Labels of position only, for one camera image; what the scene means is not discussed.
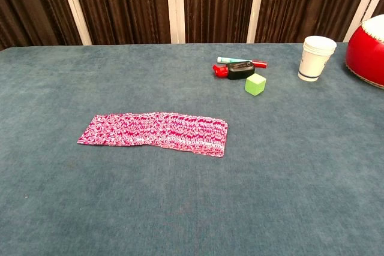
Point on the black bottle with red cap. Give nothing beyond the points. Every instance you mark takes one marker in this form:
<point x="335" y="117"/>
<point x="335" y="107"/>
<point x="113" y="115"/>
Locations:
<point x="240" y="70"/>

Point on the spread of pink playing cards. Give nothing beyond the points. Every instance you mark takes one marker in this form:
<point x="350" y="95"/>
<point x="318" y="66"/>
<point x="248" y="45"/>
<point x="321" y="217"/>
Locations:
<point x="165" y="133"/>

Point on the white frame post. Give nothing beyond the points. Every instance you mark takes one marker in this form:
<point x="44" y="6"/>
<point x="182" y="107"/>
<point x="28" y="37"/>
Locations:
<point x="170" y="4"/>
<point x="75" y="7"/>
<point x="360" y="13"/>
<point x="256" y="4"/>

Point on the teal marker with red cap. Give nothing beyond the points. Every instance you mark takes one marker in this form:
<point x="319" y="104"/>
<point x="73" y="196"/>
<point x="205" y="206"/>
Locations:
<point x="234" y="59"/>

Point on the teal felt table cover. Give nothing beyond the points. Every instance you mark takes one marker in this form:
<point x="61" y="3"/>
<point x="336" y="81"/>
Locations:
<point x="180" y="208"/>

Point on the green cube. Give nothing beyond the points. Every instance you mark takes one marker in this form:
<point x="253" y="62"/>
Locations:
<point x="255" y="86"/>

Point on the dark brown curtain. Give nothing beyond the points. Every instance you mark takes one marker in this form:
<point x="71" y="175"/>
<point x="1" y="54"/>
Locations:
<point x="129" y="4"/>

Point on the red and white ball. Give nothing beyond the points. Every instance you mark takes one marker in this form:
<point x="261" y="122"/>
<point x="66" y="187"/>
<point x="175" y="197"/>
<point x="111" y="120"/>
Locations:
<point x="366" y="55"/>

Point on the white paper cup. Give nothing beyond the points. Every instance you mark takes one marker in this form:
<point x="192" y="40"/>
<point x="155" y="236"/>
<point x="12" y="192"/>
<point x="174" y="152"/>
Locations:
<point x="315" y="61"/>

